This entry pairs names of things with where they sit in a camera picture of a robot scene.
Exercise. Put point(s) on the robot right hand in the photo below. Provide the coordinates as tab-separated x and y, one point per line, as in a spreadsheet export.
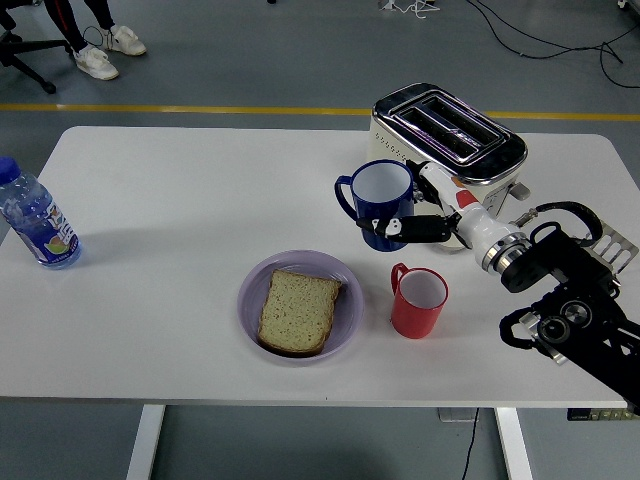
475	220

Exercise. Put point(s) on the blue cup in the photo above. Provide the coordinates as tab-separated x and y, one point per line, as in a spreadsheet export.
385	210

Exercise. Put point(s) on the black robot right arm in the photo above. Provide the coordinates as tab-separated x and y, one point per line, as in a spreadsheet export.
550	260

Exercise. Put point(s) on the red cup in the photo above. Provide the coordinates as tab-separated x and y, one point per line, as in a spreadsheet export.
415	320

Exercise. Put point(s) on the bread slice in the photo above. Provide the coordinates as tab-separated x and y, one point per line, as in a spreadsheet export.
300	315

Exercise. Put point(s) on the desk height control panel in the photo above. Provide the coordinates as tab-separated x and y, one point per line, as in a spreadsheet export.
595	414

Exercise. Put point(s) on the cream and chrome toaster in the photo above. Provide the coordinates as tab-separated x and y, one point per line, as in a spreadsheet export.
450	130

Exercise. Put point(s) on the metal toast rack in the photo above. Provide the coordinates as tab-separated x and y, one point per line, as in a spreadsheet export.
617	245

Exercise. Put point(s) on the grey box under table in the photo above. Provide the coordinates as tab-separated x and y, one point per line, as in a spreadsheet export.
452	415

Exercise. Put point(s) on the white table leg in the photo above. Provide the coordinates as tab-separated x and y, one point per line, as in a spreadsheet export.
145	445
515	445

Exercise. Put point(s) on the purple plate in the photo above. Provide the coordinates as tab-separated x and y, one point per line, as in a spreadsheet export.
250	310

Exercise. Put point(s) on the yellow floor tape line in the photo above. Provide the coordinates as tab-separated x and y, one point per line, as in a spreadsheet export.
200	108

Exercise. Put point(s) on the person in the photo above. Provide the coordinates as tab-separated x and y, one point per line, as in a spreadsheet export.
95	62

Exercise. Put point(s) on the clear bottle with blue cap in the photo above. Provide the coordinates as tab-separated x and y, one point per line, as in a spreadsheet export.
40	225

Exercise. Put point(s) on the black office chair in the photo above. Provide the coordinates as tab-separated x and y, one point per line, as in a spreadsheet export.
30	74

